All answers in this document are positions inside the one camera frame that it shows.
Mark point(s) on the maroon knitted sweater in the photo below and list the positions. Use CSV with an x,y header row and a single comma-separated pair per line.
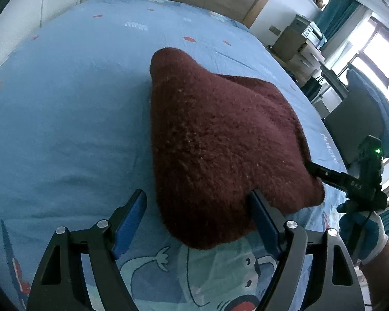
x,y
220,142

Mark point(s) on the wall socket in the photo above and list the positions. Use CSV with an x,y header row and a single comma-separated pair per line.
x,y
274,30

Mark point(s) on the window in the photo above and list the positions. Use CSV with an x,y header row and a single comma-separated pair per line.
x,y
381,58

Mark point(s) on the teal curtain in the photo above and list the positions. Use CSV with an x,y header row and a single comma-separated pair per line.
x,y
342,13

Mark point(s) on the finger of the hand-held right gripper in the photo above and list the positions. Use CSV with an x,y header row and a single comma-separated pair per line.
x,y
327,174

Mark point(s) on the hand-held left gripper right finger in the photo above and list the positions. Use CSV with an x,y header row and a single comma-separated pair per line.
x,y
264,220

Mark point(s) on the blue printed bed sheet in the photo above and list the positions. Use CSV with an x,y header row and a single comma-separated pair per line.
x,y
68,110

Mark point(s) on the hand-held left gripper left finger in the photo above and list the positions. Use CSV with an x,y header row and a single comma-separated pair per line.
x,y
129,223

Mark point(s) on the person's right hand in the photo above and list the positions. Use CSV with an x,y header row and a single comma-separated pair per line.
x,y
371,233

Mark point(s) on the person's right forearm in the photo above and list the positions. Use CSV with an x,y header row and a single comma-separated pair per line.
x,y
381,275

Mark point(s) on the wooden drawer cabinet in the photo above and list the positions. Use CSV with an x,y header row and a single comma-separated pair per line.
x,y
293,50

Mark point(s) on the dark grey chair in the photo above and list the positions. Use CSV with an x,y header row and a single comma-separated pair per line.
x,y
355,126

